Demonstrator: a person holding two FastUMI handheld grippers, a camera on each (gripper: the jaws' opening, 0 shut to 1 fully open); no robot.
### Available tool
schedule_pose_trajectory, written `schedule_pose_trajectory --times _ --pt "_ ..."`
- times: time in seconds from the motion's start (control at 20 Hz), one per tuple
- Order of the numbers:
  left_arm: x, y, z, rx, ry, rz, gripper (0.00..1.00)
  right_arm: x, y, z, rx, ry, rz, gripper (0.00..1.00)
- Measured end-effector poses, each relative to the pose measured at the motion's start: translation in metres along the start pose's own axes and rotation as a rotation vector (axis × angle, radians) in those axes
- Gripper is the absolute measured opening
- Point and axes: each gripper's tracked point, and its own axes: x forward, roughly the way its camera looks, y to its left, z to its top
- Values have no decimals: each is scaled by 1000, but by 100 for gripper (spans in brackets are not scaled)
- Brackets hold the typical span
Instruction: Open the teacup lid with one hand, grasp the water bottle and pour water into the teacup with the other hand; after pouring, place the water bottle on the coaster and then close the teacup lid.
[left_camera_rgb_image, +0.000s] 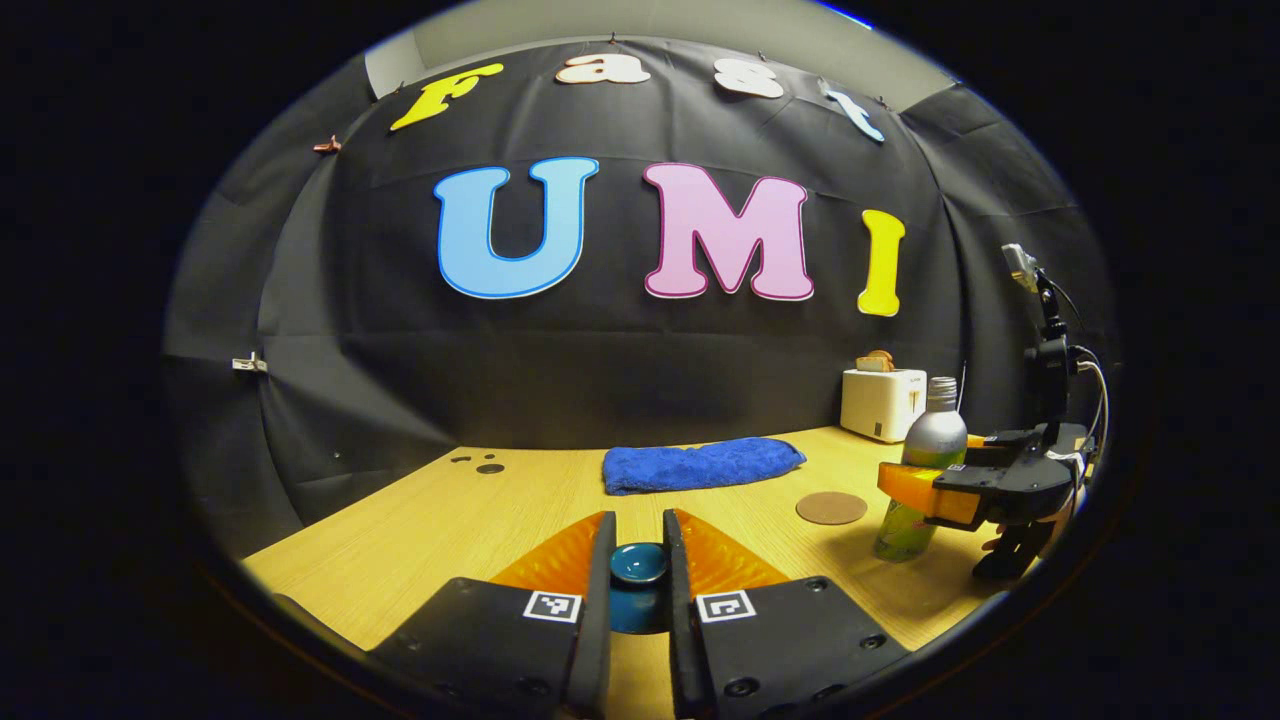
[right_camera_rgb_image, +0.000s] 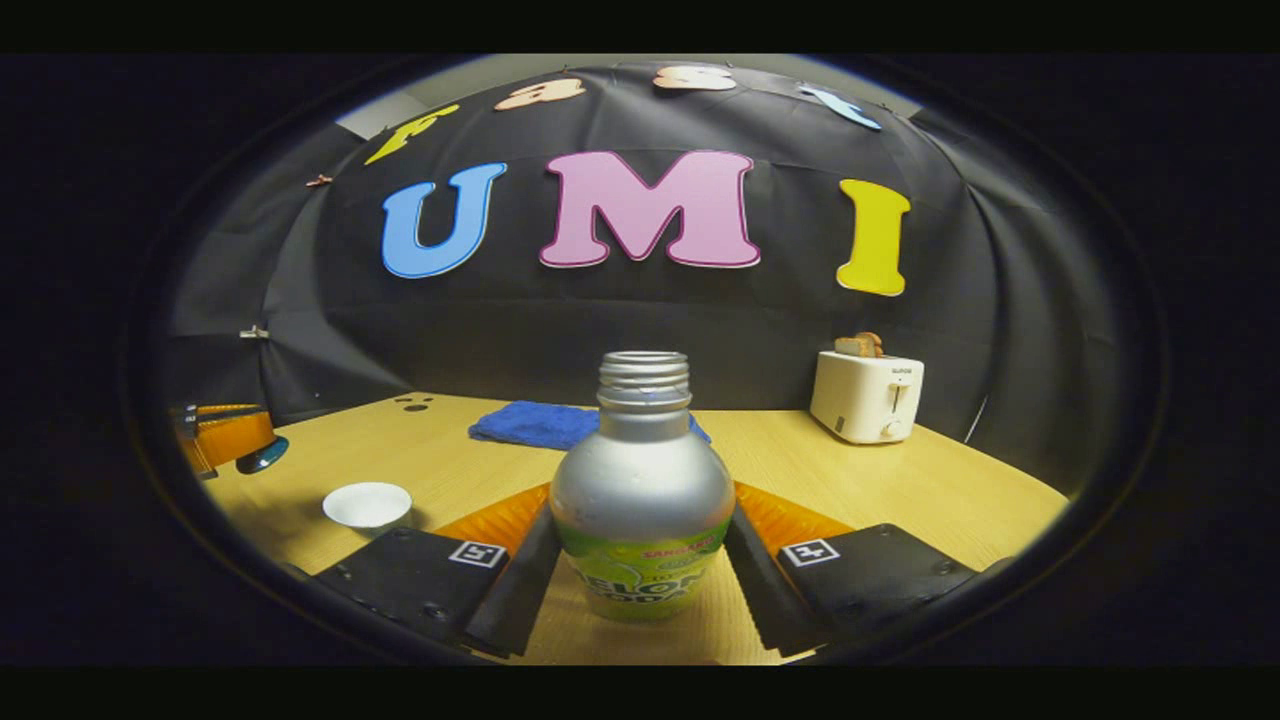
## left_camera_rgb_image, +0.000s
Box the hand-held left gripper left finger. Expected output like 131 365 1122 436
370 511 618 716

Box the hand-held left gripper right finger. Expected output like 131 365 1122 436
662 508 909 719

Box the silver green water bottle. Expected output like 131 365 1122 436
873 377 969 563

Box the teal teacup lid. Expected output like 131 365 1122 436
608 541 671 635

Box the round brown coaster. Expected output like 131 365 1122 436
796 491 869 526

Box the white toaster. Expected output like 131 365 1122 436
840 368 928 444

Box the blue towel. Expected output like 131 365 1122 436
602 437 807 497

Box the black backdrop cloth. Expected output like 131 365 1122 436
165 38 1116 556

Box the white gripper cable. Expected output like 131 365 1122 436
1072 345 1110 471

